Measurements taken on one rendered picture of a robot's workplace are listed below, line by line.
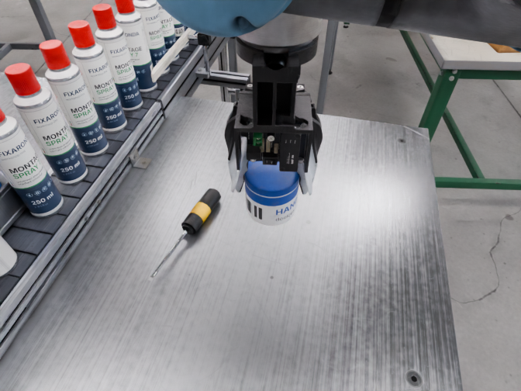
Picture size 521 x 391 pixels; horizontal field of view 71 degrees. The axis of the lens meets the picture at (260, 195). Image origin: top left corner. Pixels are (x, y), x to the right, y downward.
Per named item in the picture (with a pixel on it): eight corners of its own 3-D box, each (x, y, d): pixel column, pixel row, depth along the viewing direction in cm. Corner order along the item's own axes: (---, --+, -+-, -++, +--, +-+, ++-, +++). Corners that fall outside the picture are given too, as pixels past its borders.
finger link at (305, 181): (303, 221, 44) (281, 167, 38) (301, 186, 48) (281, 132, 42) (329, 216, 43) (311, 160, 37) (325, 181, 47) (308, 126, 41)
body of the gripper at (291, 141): (233, 175, 37) (225, 61, 28) (240, 124, 42) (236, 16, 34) (310, 178, 36) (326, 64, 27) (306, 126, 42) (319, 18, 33)
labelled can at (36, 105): (68, 163, 67) (13, 57, 52) (94, 167, 66) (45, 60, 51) (52, 183, 64) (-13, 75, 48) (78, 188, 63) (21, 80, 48)
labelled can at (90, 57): (109, 116, 77) (72, 15, 62) (132, 119, 76) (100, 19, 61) (96, 131, 73) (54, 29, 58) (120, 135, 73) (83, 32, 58)
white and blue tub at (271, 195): (247, 188, 53) (246, 151, 48) (295, 189, 53) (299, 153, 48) (243, 226, 48) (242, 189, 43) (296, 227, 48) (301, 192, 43)
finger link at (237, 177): (212, 212, 44) (233, 158, 37) (219, 178, 48) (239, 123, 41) (237, 219, 44) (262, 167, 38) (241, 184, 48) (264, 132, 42)
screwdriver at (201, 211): (208, 195, 68) (207, 184, 66) (222, 200, 68) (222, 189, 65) (143, 282, 56) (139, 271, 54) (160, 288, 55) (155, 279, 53)
